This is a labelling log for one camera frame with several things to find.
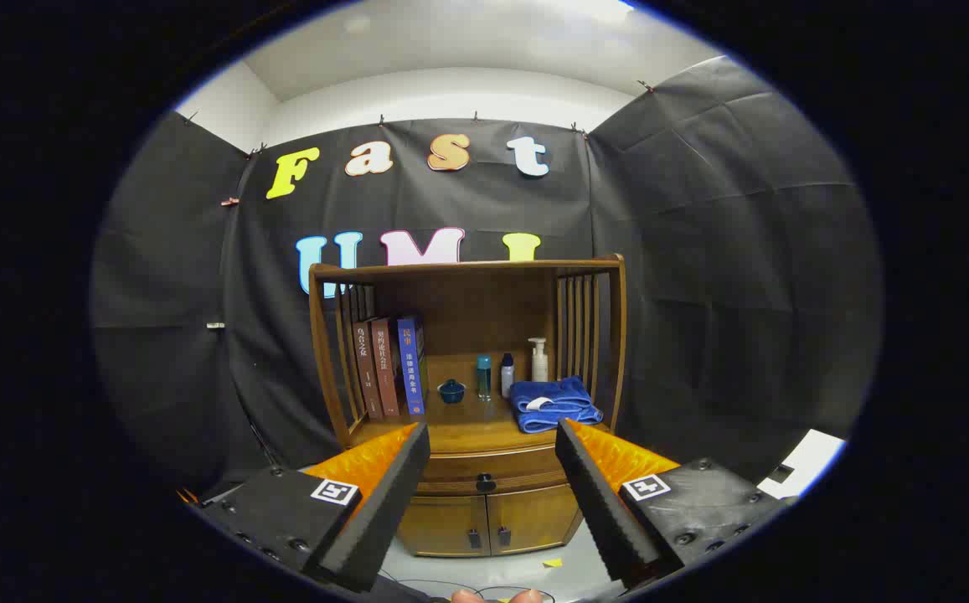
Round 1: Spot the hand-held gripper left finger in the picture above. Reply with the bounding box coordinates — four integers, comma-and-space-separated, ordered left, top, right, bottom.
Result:
178, 421, 432, 594

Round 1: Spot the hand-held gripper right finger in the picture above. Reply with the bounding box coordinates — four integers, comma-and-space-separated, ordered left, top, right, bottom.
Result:
554, 417, 796, 590

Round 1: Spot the wooden drawer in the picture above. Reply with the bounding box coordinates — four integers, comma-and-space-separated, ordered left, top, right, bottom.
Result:
413, 446, 573, 497

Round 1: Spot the wooden cabinet door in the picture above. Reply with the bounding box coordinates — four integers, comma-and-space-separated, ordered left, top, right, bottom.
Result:
488, 486, 583, 554
398, 496, 489, 557

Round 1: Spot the wooden countertop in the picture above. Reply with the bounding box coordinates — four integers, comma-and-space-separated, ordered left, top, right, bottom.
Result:
348, 352, 615, 457

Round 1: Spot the wooden cabinet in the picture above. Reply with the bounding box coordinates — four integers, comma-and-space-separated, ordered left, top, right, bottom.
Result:
308, 254, 627, 559

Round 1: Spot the blue folded towel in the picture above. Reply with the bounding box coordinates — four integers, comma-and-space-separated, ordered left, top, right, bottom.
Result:
509, 376, 604, 434

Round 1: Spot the dark brown book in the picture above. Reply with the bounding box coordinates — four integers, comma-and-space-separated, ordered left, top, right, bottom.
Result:
353, 321, 384, 420

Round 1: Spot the reddish brown book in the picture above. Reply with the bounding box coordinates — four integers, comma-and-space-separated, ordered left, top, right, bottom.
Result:
371, 318, 405, 417

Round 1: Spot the blue book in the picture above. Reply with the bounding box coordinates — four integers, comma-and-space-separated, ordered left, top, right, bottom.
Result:
397, 316, 428, 416

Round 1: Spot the white slotted box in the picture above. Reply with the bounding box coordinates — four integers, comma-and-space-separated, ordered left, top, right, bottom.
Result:
756, 429, 847, 501

